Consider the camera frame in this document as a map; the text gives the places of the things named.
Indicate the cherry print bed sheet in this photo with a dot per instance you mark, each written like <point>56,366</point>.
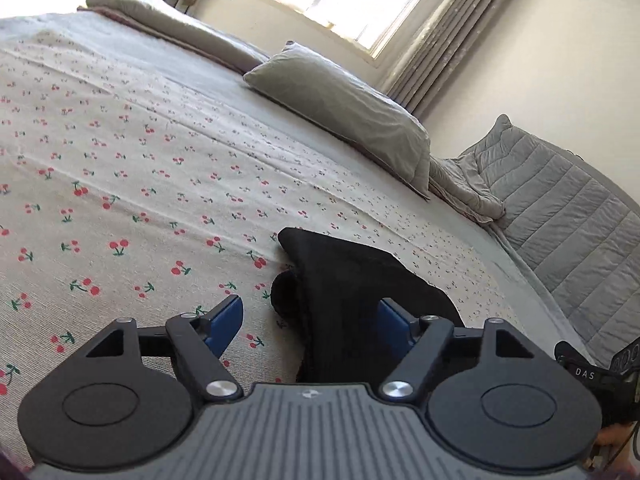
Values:
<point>125,185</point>
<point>175,60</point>

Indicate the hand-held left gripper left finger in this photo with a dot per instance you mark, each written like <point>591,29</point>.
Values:
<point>225,322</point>

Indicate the grey quilted blanket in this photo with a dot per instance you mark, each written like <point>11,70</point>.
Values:
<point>560,210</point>

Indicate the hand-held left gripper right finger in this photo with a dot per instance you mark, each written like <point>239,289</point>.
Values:
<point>392,325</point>

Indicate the grey pillow far left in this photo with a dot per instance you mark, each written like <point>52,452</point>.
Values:
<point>165,20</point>

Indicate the black pants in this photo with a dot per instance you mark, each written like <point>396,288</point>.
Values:
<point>340,285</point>

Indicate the person's right hand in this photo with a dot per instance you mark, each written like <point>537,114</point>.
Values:
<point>612,437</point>

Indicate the grey pillow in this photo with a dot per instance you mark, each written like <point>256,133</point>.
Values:
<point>165,20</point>
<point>350,110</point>

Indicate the crumpled grey blanket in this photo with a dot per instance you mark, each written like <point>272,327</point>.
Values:
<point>465,190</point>

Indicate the grey curtain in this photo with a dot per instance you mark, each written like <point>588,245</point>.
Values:
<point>445,40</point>

